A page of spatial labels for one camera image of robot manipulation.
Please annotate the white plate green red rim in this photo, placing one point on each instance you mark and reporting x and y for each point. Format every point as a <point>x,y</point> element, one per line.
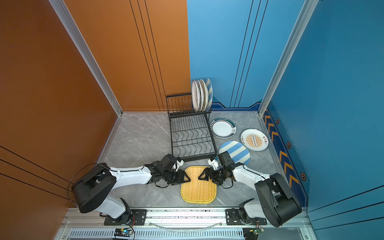
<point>223,128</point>

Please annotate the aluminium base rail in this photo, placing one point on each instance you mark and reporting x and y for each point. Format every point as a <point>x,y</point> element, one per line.
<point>182,223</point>

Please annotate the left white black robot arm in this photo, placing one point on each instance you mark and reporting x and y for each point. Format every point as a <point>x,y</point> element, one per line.
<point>92,191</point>

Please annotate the yellow woven bamboo tray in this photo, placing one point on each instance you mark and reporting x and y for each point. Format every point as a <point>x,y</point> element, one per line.
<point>198,191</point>

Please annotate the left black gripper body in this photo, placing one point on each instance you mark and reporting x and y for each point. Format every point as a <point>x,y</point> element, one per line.
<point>176,177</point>

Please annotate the black wire dish rack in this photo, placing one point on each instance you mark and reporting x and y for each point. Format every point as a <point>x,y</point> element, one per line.
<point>191,136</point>

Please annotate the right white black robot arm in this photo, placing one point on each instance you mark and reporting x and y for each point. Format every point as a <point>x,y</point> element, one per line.
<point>277,203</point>

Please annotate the blue white striped plate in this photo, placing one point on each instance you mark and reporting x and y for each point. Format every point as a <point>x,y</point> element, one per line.
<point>210,94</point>

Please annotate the left green circuit board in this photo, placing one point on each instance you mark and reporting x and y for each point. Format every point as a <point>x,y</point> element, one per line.
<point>124,234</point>

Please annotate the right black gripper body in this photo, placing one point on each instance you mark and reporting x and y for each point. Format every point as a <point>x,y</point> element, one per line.
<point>216,176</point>

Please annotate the right green circuit board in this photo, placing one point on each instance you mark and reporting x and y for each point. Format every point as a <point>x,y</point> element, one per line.
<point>257,231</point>

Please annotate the white plate orange sunburst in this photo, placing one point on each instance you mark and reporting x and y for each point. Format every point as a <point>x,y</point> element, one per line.
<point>254,140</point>

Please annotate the cream plate floral drawing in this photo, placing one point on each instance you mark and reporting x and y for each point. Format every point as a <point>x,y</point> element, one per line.
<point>205,95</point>

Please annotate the green circuit board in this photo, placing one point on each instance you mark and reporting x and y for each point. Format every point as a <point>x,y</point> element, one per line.
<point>124,234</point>
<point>257,231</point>

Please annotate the white plate red characters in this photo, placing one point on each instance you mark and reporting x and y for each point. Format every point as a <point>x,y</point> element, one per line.
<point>195,98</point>

